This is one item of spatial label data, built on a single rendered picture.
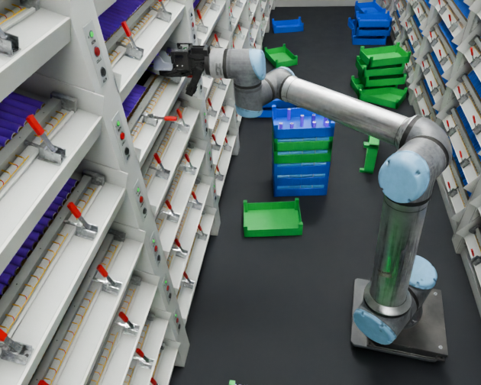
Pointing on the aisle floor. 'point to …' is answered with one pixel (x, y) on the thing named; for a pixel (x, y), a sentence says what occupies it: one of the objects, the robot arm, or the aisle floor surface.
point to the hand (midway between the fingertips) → (152, 68)
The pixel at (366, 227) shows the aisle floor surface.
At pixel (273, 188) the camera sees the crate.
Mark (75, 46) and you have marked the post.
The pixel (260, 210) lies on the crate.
